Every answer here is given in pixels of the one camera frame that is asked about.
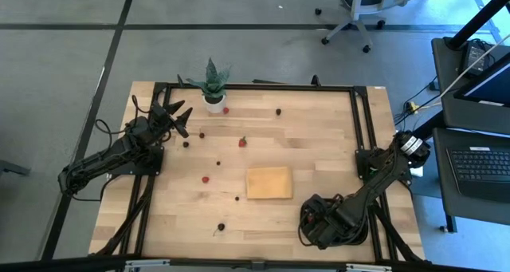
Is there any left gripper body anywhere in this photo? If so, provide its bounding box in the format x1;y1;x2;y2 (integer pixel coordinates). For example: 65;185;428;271
148;104;183;139

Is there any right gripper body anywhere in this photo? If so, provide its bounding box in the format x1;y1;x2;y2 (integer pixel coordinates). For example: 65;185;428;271
304;194;343;249

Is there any snake plant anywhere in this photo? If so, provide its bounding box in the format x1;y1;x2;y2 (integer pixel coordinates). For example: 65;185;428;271
185;57;233;114

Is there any yellow cloth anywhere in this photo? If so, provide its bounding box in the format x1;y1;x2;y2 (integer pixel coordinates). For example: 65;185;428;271
245;166;294;200

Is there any black divided tupperware container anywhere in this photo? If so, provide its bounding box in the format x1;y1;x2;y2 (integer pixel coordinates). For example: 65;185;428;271
298;195;370;250

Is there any dark grey side desk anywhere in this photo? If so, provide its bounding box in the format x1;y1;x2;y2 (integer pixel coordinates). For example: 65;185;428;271
431;36;510;233

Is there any grey furniture leg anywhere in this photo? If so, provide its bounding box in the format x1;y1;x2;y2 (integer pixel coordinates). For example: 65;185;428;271
0;159;31;176

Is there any black laptop keyboard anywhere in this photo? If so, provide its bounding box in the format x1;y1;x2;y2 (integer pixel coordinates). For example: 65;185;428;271
445;146;510;203

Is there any black rig crossbar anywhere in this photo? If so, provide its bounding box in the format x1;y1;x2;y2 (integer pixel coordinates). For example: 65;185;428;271
0;254;510;272

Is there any black screen with blue glow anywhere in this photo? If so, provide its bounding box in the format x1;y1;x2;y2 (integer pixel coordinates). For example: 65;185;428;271
453;50;510;108

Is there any office chair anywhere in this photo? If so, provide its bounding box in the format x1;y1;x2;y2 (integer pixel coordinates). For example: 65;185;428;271
314;0;411;53

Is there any black power brick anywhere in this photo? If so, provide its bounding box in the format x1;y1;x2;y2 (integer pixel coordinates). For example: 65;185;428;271
457;39;495;80

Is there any black pole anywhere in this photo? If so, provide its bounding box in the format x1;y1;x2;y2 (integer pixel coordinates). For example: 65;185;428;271
445;0;510;49

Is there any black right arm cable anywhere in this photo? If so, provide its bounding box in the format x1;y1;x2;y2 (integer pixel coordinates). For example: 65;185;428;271
298;194;371;249

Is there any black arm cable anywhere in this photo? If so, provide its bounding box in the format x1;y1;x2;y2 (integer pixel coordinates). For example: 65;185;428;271
94;93;140;203
298;194;371;249

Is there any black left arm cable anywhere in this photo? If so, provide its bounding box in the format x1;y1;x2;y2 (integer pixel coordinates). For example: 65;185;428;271
94;93;140;203

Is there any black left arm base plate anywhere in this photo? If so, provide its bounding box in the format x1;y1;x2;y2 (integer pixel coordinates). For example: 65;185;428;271
106;144;165;176

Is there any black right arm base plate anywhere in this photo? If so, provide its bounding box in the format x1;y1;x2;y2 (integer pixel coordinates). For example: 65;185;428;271
355;148;414;182

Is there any silver bracket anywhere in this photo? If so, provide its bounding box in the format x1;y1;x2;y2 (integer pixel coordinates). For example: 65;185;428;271
124;258;171;272
345;262;394;272

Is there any black aluminium table frame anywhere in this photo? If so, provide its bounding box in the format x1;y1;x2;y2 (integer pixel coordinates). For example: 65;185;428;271
93;74;426;265

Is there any black floor cable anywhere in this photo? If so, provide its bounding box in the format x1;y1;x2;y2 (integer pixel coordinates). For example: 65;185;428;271
392;76;439;125

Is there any white cable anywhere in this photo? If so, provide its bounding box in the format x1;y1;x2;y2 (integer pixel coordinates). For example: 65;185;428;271
436;32;510;104

